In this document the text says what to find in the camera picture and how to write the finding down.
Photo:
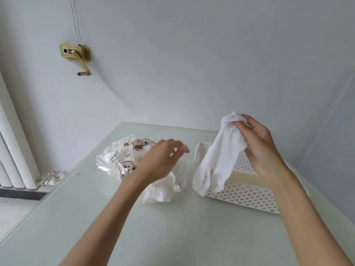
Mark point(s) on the person's left hand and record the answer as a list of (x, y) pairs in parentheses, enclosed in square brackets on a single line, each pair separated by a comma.
[(155, 163)]

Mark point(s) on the person's right hand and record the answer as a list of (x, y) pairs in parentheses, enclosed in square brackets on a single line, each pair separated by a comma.
[(263, 152)]

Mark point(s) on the clear bear-print plastic bag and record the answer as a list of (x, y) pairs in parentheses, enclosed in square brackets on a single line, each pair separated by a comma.
[(130, 152)]

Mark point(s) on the white perforated plastic basket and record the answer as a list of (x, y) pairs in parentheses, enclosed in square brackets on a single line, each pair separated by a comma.
[(244, 196)]

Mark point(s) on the person's left forearm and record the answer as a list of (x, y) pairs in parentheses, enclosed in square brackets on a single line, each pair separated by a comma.
[(102, 227)]

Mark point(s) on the person's right forearm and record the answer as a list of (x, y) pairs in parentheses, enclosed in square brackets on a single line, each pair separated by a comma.
[(305, 218)]

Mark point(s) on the white radiator valve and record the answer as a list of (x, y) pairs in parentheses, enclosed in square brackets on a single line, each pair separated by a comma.
[(51, 177)]

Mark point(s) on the white column radiator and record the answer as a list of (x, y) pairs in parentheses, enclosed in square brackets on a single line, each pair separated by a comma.
[(16, 152)]

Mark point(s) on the brass wall crank winch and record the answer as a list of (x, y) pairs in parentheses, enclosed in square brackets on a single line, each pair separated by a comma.
[(72, 52)]

